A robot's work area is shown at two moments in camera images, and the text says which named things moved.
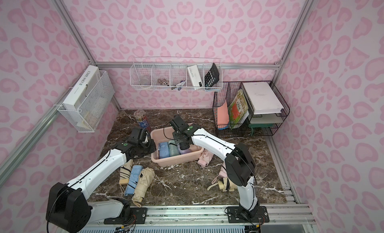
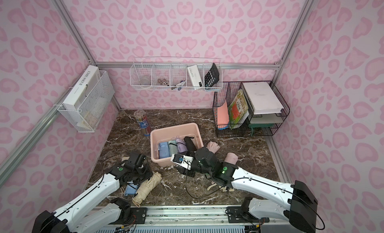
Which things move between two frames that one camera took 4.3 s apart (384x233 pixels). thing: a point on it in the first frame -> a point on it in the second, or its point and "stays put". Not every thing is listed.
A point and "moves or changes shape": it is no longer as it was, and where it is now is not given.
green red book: x=238 y=111 stays put
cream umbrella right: x=224 y=184 stays put
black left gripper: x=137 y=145 -> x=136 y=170
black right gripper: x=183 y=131 -> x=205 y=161
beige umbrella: x=146 y=175 moves or changes shape
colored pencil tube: x=140 y=116 stays put
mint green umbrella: x=173 y=148 stays put
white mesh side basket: x=93 y=107 stays put
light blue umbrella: x=163 y=150 stays put
